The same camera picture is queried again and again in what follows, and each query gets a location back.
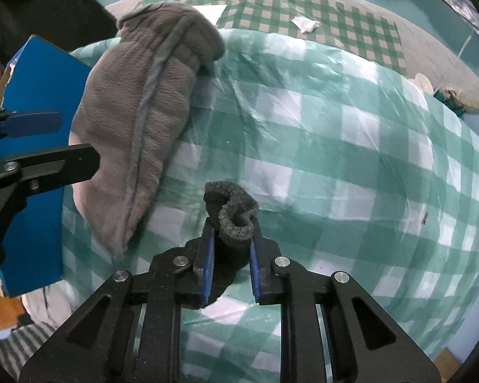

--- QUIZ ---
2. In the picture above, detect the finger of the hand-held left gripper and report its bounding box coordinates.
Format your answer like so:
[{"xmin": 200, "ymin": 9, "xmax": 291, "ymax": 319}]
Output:
[
  {"xmin": 0, "ymin": 143, "xmax": 101, "ymax": 200},
  {"xmin": 0, "ymin": 109, "xmax": 64, "ymax": 147}
]

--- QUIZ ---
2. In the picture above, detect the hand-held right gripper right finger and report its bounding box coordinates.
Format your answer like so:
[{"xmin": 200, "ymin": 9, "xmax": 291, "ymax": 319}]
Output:
[{"xmin": 248, "ymin": 216, "xmax": 440, "ymax": 383}]

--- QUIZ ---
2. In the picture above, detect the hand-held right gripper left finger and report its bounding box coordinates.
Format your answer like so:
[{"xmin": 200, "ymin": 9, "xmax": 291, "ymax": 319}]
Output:
[{"xmin": 19, "ymin": 219, "xmax": 217, "ymax": 383}]

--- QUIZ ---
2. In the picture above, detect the blue-sided cardboard box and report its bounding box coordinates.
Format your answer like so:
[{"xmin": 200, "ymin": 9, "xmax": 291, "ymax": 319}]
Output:
[{"xmin": 0, "ymin": 34, "xmax": 95, "ymax": 298}]

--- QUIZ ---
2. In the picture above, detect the dark grey sock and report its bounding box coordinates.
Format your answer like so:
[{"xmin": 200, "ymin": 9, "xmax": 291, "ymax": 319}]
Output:
[{"xmin": 203, "ymin": 181, "xmax": 260, "ymax": 300}]

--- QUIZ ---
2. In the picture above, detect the grey brown sock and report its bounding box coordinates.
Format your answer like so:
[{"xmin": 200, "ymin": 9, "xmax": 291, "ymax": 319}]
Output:
[{"xmin": 69, "ymin": 2, "xmax": 226, "ymax": 263}]

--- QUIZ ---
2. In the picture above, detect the black furniture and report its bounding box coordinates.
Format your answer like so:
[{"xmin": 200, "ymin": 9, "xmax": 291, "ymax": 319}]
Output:
[{"xmin": 0, "ymin": 0, "xmax": 119, "ymax": 77}]

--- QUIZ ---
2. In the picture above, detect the striped cloth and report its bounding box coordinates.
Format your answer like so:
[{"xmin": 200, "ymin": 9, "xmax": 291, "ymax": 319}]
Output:
[{"xmin": 0, "ymin": 322, "xmax": 57, "ymax": 383}]

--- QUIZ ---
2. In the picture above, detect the large-check green blanket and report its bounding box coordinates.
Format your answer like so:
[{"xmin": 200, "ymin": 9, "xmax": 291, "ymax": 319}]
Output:
[{"xmin": 59, "ymin": 27, "xmax": 479, "ymax": 383}]

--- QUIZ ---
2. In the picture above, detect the white paper sheet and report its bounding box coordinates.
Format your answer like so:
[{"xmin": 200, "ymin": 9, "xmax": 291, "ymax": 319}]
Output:
[{"xmin": 193, "ymin": 5, "xmax": 228, "ymax": 25}]

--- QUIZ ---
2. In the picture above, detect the crumpled white tissue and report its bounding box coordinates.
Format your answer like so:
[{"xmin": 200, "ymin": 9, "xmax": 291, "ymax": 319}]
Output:
[{"xmin": 290, "ymin": 16, "xmax": 320, "ymax": 34}]

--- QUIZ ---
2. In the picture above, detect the small-check green sheet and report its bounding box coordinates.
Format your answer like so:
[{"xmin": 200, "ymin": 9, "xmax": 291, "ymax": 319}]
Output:
[{"xmin": 136, "ymin": 0, "xmax": 408, "ymax": 77}]

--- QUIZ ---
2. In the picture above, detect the green checkered cloth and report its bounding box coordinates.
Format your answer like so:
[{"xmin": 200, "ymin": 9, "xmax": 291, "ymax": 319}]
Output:
[{"xmin": 104, "ymin": 0, "xmax": 479, "ymax": 102}]

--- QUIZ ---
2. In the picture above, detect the beige rope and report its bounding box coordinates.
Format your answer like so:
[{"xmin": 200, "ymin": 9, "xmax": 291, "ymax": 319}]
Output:
[{"xmin": 435, "ymin": 88, "xmax": 479, "ymax": 115}]

